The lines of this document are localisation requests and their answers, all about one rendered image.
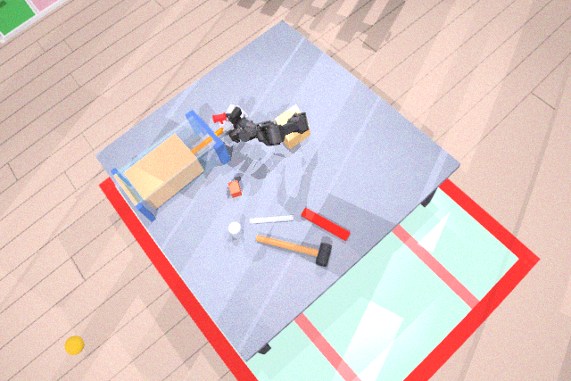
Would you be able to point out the mallet with wooden handle and black head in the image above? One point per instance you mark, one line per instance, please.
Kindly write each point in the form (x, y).
(323, 253)

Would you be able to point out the white cylinder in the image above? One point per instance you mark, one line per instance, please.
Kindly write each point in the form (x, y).
(235, 230)

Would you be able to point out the red flat bar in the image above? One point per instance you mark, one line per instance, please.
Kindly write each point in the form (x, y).
(325, 224)

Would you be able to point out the white flat bar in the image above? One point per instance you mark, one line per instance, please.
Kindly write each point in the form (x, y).
(271, 219)

